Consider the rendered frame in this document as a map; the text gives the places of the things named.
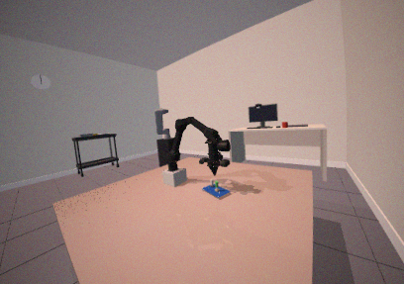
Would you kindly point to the blue circuit board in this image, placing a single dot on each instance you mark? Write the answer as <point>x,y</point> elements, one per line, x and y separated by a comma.
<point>216,190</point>

